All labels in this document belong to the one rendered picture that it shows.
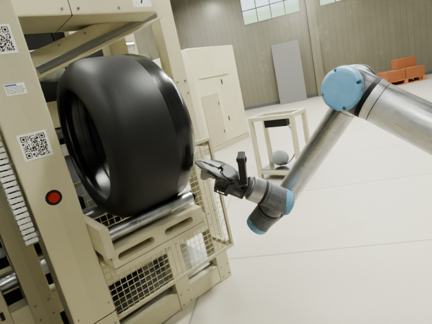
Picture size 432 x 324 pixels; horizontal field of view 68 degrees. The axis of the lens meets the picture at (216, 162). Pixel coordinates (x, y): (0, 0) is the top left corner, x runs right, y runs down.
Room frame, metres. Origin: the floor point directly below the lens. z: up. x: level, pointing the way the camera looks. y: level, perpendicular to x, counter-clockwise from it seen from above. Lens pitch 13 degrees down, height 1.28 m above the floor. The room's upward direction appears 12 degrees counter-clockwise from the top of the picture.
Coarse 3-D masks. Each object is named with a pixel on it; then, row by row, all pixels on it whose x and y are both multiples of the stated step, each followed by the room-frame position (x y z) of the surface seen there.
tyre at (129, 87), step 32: (96, 64) 1.00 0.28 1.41; (128, 64) 1.04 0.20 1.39; (64, 96) 1.14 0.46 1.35; (96, 96) 0.92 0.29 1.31; (128, 96) 0.93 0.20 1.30; (160, 96) 0.98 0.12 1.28; (64, 128) 1.22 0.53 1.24; (96, 128) 0.93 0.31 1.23; (128, 128) 0.89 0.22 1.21; (160, 128) 0.94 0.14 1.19; (192, 128) 1.05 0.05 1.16; (96, 160) 1.33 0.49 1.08; (128, 160) 0.89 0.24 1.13; (160, 160) 0.94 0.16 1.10; (192, 160) 1.03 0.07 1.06; (96, 192) 1.14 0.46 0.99; (128, 192) 0.92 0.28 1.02; (160, 192) 0.98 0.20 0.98
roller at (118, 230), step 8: (184, 192) 1.13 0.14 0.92; (192, 192) 1.12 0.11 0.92; (168, 200) 1.08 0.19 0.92; (176, 200) 1.08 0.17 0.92; (184, 200) 1.09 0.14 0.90; (192, 200) 1.11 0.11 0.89; (152, 208) 1.03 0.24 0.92; (160, 208) 1.03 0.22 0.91; (168, 208) 1.05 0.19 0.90; (176, 208) 1.07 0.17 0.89; (136, 216) 0.99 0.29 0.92; (144, 216) 0.99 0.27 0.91; (152, 216) 1.01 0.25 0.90; (160, 216) 1.03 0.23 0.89; (120, 224) 0.95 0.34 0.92; (128, 224) 0.96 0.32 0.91; (136, 224) 0.97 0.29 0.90; (144, 224) 0.99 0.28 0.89; (112, 232) 0.92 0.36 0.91; (120, 232) 0.94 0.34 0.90; (128, 232) 0.95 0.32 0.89; (112, 240) 0.93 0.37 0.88
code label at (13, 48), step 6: (0, 24) 0.93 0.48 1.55; (6, 24) 0.93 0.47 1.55; (0, 30) 0.92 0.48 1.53; (6, 30) 0.93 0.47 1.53; (0, 36) 0.92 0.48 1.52; (6, 36) 0.93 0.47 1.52; (12, 36) 0.94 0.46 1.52; (0, 42) 0.92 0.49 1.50; (6, 42) 0.93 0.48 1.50; (12, 42) 0.93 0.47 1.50; (0, 48) 0.91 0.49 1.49; (6, 48) 0.92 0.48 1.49; (12, 48) 0.93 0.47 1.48; (0, 54) 0.91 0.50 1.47
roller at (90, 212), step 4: (92, 208) 1.18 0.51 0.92; (96, 208) 1.18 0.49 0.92; (100, 208) 1.19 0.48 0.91; (84, 212) 1.16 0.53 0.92; (88, 212) 1.16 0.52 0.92; (92, 212) 1.17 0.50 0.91; (96, 212) 1.17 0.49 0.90; (100, 212) 1.18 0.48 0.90; (104, 212) 1.19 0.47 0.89; (88, 216) 1.15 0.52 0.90; (92, 216) 1.16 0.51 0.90; (96, 216) 1.17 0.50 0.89; (100, 216) 1.19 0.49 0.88
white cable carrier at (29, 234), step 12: (0, 144) 0.88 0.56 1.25; (0, 156) 0.87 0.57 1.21; (0, 168) 0.86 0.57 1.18; (0, 180) 0.86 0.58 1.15; (12, 180) 0.91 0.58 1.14; (12, 192) 0.90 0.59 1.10; (12, 204) 0.90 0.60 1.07; (24, 204) 0.88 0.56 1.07; (24, 216) 0.87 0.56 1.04; (24, 228) 0.87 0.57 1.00; (24, 240) 0.88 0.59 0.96; (36, 240) 0.88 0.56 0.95
